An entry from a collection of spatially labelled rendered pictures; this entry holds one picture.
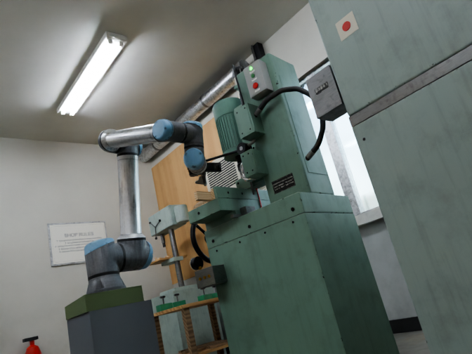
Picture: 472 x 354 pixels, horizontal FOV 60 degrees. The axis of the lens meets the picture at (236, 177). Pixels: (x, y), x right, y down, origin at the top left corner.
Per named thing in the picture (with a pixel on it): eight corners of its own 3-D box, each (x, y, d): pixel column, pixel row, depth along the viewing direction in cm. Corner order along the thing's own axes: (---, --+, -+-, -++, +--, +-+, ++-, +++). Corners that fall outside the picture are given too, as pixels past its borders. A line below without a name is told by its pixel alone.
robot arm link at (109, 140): (89, 130, 219) (164, 114, 172) (110, 133, 228) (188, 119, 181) (88, 151, 219) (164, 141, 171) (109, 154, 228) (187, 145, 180)
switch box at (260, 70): (258, 101, 199) (250, 72, 204) (274, 90, 193) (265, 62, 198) (250, 98, 195) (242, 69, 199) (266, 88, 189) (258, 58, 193)
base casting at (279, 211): (263, 245, 232) (259, 230, 235) (354, 213, 198) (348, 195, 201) (206, 249, 199) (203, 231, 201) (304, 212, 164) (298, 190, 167)
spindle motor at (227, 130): (239, 164, 231) (227, 114, 240) (263, 151, 220) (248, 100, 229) (217, 161, 217) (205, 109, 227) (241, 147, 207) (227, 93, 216)
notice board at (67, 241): (110, 260, 468) (105, 220, 482) (110, 259, 467) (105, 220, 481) (50, 266, 427) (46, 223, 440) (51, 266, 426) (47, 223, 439)
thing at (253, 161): (258, 179, 196) (251, 156, 199) (269, 174, 192) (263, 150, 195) (245, 178, 189) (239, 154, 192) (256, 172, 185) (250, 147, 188)
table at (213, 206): (254, 227, 247) (251, 218, 249) (295, 211, 229) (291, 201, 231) (176, 230, 202) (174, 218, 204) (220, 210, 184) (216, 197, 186)
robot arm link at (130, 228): (111, 272, 217) (106, 135, 229) (140, 270, 229) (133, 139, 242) (126, 272, 206) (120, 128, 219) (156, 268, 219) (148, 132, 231)
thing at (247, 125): (251, 141, 200) (244, 114, 205) (265, 133, 195) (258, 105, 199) (239, 139, 194) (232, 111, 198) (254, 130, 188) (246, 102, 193)
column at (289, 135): (298, 210, 206) (262, 86, 227) (336, 195, 193) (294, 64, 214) (271, 209, 189) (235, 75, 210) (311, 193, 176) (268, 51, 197)
